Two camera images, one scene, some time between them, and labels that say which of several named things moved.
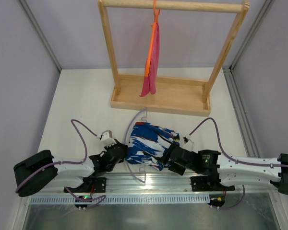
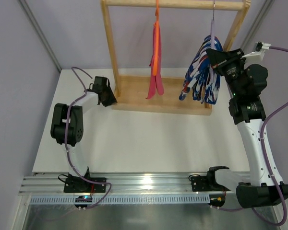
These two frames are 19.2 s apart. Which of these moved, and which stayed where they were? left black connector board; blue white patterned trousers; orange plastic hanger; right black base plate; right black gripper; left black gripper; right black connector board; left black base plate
Moved: left black gripper; blue white patterned trousers; orange plastic hanger; right black gripper
Stayed: right black connector board; right black base plate; left black connector board; left black base plate
